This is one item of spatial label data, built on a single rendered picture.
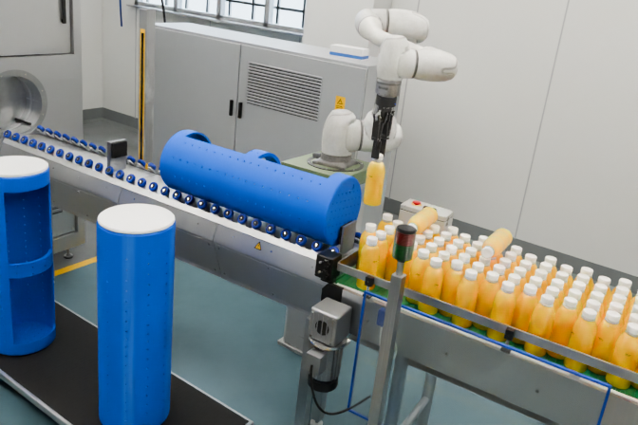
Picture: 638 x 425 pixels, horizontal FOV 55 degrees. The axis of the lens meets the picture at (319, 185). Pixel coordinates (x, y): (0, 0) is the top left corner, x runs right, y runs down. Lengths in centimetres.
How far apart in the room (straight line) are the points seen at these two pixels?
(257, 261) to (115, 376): 70
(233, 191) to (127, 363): 78
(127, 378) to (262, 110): 251
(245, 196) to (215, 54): 243
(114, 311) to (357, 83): 228
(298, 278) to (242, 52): 248
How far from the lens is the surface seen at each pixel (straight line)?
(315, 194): 234
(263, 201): 246
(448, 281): 215
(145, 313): 243
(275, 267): 252
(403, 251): 190
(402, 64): 220
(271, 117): 450
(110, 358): 257
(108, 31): 787
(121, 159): 326
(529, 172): 501
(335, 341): 221
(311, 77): 424
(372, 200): 233
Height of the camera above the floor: 196
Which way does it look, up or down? 19 degrees down
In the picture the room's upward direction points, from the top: 6 degrees clockwise
